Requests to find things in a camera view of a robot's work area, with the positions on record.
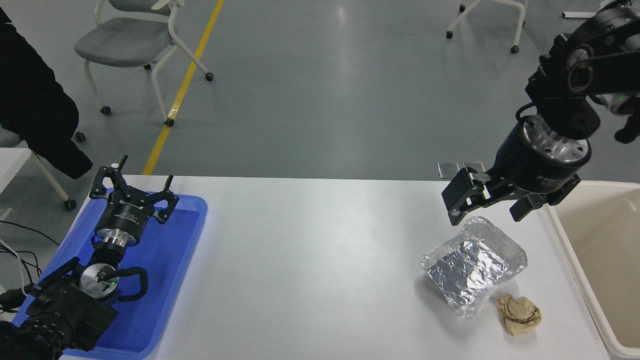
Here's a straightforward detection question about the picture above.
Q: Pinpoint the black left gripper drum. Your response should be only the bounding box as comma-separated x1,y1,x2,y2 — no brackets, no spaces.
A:
95,191,154,242

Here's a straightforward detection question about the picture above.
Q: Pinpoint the grey seat white-frame chair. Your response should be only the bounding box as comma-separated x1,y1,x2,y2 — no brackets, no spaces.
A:
74,0,215,127

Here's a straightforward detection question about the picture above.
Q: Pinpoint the foil plate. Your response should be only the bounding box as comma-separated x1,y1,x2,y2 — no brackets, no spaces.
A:
420,215,528,319

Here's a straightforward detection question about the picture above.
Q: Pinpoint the white-legged chair with castors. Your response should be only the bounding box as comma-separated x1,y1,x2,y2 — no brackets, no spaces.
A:
446,0,529,55

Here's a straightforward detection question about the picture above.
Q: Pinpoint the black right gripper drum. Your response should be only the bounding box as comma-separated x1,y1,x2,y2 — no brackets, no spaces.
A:
491,118,592,207

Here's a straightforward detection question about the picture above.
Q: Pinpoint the crumpled tan paper ball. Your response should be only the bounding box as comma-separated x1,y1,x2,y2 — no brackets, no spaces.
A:
496,293,542,336

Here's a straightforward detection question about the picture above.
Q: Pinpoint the white-frame chair under person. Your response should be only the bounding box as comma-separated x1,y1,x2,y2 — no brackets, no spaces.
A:
0,125,87,211

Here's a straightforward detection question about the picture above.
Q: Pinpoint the black cable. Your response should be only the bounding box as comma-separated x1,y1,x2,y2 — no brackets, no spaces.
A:
0,220,62,282

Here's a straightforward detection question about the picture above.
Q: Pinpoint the white cable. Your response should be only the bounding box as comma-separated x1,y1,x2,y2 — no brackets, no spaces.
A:
0,238,32,297

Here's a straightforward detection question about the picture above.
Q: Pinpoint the white side table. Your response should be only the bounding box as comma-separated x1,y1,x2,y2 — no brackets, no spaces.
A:
0,147,32,197

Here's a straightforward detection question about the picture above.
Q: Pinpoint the person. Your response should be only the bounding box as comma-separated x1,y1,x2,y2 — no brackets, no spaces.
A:
0,7,94,180

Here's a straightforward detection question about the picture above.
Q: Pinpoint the blue plastic tray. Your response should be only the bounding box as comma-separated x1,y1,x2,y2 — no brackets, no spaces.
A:
12,188,208,359

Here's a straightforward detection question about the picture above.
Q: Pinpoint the large pale bin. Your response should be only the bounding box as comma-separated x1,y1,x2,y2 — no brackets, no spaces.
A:
542,181,640,360

